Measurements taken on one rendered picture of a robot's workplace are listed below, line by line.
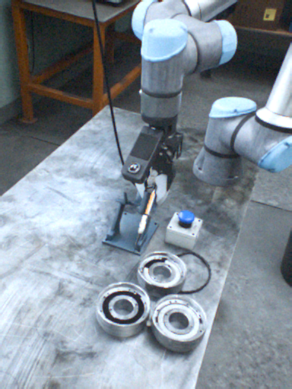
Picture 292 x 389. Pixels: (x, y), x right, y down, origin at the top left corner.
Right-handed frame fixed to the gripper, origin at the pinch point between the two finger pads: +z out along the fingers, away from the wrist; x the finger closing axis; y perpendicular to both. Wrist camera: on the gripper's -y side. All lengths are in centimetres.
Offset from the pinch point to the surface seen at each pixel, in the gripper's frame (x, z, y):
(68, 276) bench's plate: 11.3, 13.8, -16.1
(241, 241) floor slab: -6, 100, 110
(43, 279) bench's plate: 15.1, 13.4, -19.5
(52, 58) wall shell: 176, 70, 210
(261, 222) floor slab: -12, 102, 132
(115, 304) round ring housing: -1.8, 12.0, -19.5
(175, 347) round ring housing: -15.8, 12.8, -22.3
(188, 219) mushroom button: -6.7, 8.4, 7.4
